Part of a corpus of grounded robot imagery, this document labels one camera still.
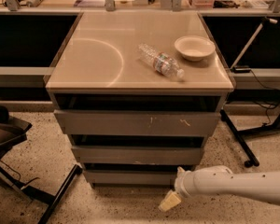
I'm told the grey drawer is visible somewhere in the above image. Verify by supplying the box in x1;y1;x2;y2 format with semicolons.
54;110;219;136
84;170;177;186
72;146;203;165

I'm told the grey bottom drawer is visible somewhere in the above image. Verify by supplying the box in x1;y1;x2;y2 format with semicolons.
84;170;177;186

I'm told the black stand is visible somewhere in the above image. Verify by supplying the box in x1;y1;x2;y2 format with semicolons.
220;109;280;168
0;105;84;224

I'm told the grey middle drawer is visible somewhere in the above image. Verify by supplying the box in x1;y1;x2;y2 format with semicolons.
72;146;203;165

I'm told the grey top drawer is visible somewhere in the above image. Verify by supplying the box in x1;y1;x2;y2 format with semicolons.
54;110;219;136

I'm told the black stand left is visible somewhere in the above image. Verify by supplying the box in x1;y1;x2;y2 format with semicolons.
0;105;84;224

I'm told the black stand right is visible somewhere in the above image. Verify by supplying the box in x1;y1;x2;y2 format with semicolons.
220;109;280;168

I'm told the white bowl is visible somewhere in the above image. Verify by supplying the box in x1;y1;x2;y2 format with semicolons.
175;35;216;62

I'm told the white rod with black base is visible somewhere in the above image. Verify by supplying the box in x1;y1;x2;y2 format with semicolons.
230;17;278;73

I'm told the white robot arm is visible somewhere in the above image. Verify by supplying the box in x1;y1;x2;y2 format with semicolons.
159;165;280;212

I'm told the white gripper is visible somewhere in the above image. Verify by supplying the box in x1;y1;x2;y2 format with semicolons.
159;166;196;212

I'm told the clear plastic water bottle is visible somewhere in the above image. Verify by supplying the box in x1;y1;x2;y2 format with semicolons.
138;43;185;80

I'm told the grey drawer cabinet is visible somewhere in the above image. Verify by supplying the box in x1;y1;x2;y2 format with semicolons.
43;10;236;190

